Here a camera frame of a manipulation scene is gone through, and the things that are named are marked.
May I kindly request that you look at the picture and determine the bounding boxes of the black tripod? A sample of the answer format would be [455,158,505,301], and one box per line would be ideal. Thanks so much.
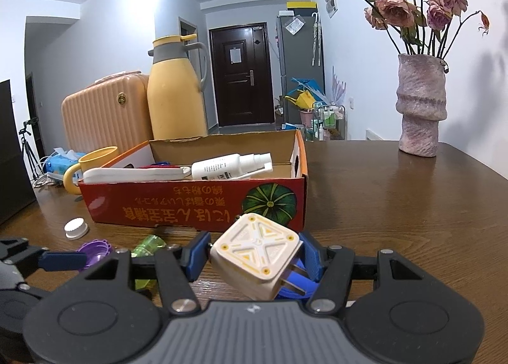
[18,120,42,182]

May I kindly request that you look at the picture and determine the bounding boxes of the clear plastic bag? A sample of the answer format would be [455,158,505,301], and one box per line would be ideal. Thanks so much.
[284,17,305,35]

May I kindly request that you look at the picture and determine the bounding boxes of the orange cardboard box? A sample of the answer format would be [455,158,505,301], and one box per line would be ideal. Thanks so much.
[78,130,308,233]

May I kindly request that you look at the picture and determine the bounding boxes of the black paper bag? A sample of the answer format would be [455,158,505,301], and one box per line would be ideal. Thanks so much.
[0,79,37,226]

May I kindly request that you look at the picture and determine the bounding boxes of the blue round lid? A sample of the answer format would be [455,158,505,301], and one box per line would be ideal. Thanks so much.
[274,259,322,302]

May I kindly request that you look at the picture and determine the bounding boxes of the dark brown door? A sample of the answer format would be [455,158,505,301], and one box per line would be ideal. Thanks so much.
[209,23,275,127]

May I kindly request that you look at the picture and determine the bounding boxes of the yellow thermos jug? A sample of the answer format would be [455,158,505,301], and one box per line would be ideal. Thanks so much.
[148,34,210,141]

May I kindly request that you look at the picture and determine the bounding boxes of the white folded umbrella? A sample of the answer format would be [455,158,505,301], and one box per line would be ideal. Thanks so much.
[311,11,322,67]

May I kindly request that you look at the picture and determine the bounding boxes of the peach ribbed suitcase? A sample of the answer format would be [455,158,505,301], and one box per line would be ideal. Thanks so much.
[61,70,155,155]

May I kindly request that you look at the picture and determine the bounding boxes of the white spray bottle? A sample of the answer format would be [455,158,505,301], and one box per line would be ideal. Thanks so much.
[191,153,274,181]

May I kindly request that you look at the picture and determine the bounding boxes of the purple wall decoration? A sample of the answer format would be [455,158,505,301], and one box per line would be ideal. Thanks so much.
[329,66,348,104]

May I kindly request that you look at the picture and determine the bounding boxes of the yellow mug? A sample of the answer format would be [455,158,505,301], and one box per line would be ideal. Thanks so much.
[63,146,119,195]

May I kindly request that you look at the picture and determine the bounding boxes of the white brush with red bristles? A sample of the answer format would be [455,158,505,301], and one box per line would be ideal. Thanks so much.
[83,165,192,184]

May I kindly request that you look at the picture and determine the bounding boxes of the white ridged cap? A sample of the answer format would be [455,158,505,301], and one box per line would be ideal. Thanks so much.
[64,219,90,239]

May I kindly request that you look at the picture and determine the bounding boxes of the green plastic bottle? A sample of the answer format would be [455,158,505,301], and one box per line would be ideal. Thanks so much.
[131,234,167,291]

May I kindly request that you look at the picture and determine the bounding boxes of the grey refrigerator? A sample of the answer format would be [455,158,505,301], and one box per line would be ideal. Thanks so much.
[276,15,323,126]

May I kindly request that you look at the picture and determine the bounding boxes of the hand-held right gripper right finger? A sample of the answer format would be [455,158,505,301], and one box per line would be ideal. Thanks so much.
[299,231,423,315]

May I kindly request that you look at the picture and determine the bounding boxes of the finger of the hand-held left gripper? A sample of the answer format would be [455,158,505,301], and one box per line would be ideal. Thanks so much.
[0,238,89,282]

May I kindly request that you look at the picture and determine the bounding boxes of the white cables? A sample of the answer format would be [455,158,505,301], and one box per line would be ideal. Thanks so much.
[34,158,52,189]

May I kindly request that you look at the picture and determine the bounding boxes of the white yellow charger plug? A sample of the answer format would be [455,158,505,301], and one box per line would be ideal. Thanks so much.
[210,213,307,301]

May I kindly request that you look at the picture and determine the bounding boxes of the pink textured vase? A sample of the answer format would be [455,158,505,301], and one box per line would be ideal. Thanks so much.
[396,53,448,157]

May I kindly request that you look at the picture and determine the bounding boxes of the yellow watering can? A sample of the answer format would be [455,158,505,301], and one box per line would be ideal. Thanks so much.
[285,89,316,110]

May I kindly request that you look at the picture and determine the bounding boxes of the blue plastic item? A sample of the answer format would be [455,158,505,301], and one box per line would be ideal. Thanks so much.
[290,77,324,100]

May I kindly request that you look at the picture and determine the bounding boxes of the wire storage rack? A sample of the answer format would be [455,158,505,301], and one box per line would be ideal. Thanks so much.
[311,101,347,141]

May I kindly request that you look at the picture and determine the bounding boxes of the blue tissue pack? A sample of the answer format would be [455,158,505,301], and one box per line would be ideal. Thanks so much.
[44,147,82,178]

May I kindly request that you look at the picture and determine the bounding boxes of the dried pink rose bouquet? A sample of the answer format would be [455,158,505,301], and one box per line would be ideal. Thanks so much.
[298,0,493,59]

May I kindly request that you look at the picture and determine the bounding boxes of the purple ridged cap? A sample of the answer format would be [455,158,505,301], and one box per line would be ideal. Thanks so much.
[77,239,116,270]

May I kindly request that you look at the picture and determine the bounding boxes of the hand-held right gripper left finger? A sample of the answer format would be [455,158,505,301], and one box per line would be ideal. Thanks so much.
[81,231,212,316]

